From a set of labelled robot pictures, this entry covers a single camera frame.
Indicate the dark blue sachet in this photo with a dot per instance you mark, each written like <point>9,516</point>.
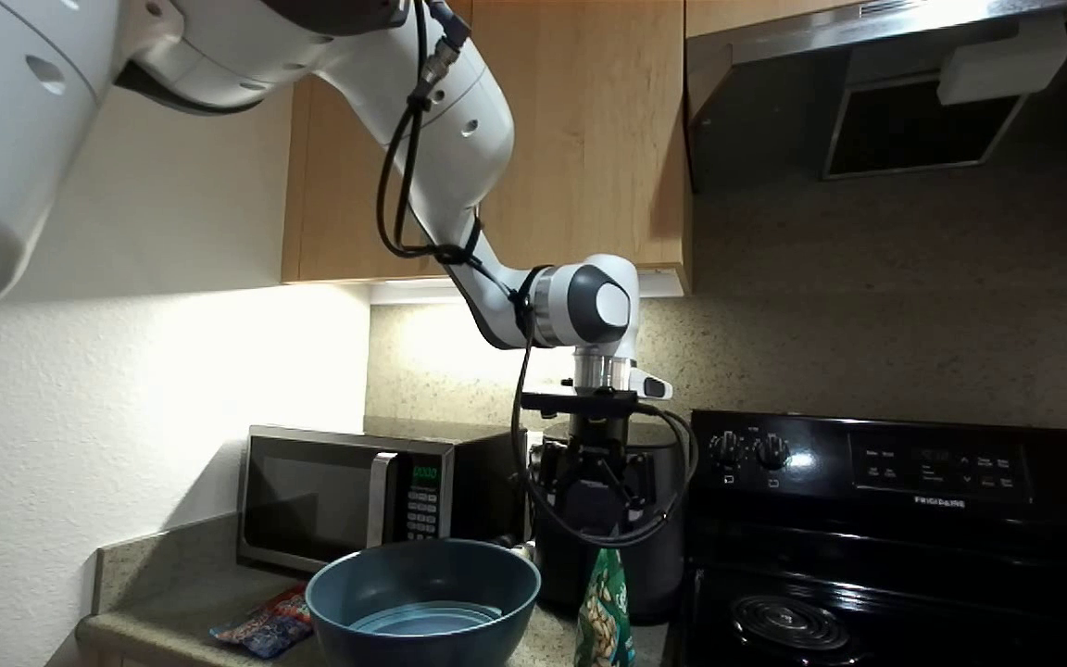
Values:
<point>263,628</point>

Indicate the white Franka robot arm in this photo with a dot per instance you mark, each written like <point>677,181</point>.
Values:
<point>460,111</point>

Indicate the wooden upper cabinet door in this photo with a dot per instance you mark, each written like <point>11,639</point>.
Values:
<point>322,196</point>
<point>609,122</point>

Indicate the blue dish bowl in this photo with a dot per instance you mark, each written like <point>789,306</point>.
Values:
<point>424,592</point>

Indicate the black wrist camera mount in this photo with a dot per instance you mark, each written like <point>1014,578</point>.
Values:
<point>594,400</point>

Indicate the green sachet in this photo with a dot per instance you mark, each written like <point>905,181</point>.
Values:
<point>604,611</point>

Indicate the stainless steel microwave oven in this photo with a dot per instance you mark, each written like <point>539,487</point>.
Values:
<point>335,492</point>

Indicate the black electric stove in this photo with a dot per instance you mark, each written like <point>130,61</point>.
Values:
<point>929,542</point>

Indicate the steel range hood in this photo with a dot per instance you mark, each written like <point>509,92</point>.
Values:
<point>779,111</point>

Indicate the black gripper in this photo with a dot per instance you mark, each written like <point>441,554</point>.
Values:
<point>598,447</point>

